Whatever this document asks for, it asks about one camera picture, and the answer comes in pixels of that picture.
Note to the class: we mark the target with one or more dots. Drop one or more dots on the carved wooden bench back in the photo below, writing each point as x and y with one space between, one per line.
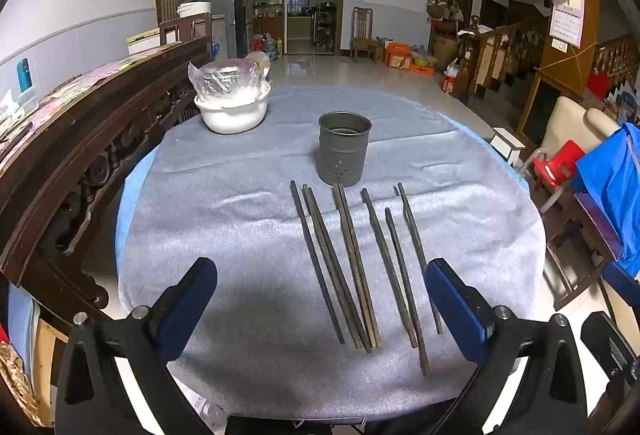
75 155

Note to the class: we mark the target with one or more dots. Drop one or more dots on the white plastic basin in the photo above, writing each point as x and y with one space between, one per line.
230 117

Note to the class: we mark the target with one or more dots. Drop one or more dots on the small white stool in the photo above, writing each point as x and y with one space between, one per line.
507 145

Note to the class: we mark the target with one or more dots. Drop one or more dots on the clear water jug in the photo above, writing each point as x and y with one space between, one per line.
270 49

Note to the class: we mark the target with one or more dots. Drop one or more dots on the dark chopstick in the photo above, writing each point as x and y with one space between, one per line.
338 265
419 255
353 265
406 290
388 265
318 265
330 265

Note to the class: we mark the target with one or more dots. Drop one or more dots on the red plastic chair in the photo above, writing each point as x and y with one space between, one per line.
557 162

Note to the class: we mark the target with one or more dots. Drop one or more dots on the grey towel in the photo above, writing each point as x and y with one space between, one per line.
240 215

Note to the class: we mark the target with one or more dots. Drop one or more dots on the clear plastic bag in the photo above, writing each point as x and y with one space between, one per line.
225 77

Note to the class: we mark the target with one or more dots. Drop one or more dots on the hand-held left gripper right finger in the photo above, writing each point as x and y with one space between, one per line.
455 305

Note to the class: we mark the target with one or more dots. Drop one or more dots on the blue table cover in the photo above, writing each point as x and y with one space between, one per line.
131 195

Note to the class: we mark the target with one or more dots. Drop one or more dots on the grey refrigerator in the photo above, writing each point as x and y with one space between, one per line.
215 0

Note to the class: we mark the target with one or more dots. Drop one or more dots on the utensils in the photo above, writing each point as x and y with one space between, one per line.
359 265

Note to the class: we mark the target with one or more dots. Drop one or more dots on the red and white bag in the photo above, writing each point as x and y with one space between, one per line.
451 77

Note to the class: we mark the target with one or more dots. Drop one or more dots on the wooden chair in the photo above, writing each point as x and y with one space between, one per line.
362 32

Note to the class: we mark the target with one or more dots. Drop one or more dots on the blue cloth on chair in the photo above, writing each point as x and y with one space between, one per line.
612 190

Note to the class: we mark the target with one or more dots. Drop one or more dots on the wooden stair railing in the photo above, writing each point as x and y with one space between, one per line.
500 52

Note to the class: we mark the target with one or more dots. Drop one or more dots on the beige armchair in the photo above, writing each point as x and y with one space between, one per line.
560 125

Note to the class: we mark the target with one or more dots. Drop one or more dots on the orange cardboard boxes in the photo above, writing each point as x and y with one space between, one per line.
405 57

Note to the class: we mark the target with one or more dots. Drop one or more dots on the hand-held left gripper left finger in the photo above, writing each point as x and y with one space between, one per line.
197 295

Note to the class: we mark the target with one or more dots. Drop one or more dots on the wall calendar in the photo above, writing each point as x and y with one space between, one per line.
567 10

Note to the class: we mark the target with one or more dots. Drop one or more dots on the grey metal utensil holder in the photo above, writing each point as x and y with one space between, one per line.
345 155

